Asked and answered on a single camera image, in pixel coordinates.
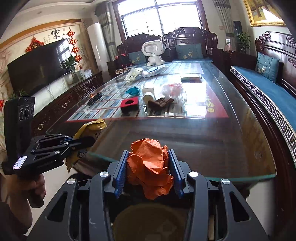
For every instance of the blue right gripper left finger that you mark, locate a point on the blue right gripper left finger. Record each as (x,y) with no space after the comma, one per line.
(119,176)

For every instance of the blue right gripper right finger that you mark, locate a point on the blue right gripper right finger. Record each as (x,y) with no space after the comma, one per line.
(177,173)

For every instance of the orange paper ball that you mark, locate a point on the orange paper ball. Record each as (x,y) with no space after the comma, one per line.
(148,166)

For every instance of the yellow snack wrapper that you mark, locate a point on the yellow snack wrapper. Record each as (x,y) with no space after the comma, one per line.
(84,140)

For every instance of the red velvet square box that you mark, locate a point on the red velvet square box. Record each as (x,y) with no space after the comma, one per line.
(130,104)

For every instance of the person's left hand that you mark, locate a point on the person's left hand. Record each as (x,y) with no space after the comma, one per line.
(17,192)

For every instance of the dark wooden tv cabinet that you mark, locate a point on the dark wooden tv cabinet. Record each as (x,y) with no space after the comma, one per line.
(49,114)

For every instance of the black flat screen television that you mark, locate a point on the black flat screen television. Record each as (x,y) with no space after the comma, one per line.
(37,69)

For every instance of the crumpled clear plastic bag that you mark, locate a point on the crumpled clear plastic bag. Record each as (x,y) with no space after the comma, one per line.
(176,92)

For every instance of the teal crumpled cloth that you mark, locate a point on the teal crumpled cloth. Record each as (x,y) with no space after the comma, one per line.
(133,91)

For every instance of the green white flat packet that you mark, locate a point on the green white flat packet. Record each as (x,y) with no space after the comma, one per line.
(192,78)

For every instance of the potted green plant by tv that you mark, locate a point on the potted green plant by tv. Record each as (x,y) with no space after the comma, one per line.
(69,65)

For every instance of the white patterned plastic bag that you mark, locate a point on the white patterned plastic bag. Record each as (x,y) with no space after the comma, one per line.
(134,74)

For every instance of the red chinese knot decoration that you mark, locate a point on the red chinese knot decoration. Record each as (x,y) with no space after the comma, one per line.
(72,41)

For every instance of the white flat package blue label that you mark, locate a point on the white flat package blue label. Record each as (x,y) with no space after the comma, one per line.
(154,71)

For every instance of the teal embroidered pillow far left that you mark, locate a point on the teal embroidered pillow far left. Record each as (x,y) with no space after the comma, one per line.
(137,58)

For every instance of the teal embroidered pillow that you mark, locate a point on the teal embroidered pillow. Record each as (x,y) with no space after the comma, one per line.
(190,51)
(137,58)

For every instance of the teal embroidered pillow far right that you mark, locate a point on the teal embroidered pillow far right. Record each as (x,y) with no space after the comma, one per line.
(190,51)

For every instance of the white toy robot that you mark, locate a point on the white toy robot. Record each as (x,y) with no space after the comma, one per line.
(153,50)

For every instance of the blue sofa seat cushion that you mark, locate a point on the blue sofa seat cushion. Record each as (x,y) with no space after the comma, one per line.
(276,100)

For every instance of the teal embroidered pillow right sofa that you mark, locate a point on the teal embroidered pillow right sofa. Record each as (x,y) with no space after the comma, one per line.
(267,66)

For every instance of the white tower air conditioner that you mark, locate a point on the white tower air conditioner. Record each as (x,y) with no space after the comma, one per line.
(98,46)

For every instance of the carved wooden sofa far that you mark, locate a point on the carved wooden sofa far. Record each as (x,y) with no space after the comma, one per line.
(183,36)

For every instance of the carved wooden sofa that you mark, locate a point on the carved wooden sofa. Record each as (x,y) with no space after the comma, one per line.
(277,45)
(183,36)

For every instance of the potted plant in corner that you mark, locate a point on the potted plant in corner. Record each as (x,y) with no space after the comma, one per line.
(243,43)

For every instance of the window with grille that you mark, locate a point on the window with grille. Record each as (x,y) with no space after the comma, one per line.
(157,17)

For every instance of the carved wooden sofa right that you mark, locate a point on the carved wooden sofa right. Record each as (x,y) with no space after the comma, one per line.
(277,45)

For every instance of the gold framed painting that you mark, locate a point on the gold framed painting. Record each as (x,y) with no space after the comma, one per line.
(261,13)

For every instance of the red knot ornament left wall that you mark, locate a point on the red knot ornament left wall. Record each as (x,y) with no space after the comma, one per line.
(34,44)

